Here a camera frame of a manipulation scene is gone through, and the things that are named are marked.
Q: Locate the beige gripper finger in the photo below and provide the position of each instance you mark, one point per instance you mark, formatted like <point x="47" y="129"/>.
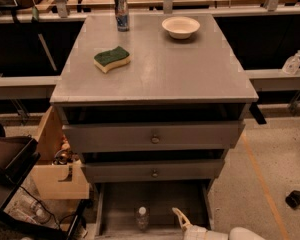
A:
<point x="183" y="220"/>

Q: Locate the grey open bottom drawer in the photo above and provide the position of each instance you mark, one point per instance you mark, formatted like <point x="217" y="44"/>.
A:
<point x="118" y="203"/>

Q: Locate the black cart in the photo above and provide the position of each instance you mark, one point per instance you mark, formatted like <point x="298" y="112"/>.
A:
<point x="17" y="158"/>

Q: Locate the grey middle drawer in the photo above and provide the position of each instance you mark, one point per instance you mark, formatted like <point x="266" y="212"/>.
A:
<point x="153" y="170"/>

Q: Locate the plastic bottle on floor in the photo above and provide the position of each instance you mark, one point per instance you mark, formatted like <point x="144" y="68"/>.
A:
<point x="34" y="209"/>

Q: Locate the white bowl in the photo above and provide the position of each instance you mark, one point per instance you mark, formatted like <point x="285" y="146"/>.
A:
<point x="180" y="28"/>

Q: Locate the blue energy drink can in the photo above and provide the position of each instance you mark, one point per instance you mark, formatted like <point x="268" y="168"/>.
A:
<point x="121" y="15"/>

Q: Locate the wooden crate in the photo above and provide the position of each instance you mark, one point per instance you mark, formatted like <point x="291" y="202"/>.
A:
<point x="58" y="173"/>

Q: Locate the clear plastic water bottle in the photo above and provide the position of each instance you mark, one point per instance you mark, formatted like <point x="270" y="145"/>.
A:
<point x="142" y="218"/>

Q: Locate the clear soap dispenser bottle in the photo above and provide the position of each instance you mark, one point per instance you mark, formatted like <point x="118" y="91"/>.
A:
<point x="292" y="64"/>

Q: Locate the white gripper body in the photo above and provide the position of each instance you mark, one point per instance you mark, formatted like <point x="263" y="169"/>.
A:
<point x="197" y="233"/>

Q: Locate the grey top drawer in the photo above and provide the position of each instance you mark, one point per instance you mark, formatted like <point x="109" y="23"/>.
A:
<point x="87" y="138"/>

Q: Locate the green yellow sponge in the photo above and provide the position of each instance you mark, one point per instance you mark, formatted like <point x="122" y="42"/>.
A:
<point x="111" y="59"/>

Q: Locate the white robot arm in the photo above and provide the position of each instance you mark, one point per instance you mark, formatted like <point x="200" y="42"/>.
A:
<point x="240" y="233"/>

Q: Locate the grey drawer cabinet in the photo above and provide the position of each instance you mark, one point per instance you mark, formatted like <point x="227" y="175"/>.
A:
<point x="166" y="81"/>

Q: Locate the black chair caster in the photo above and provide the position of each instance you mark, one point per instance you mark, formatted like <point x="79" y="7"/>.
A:
<point x="293" y="199"/>

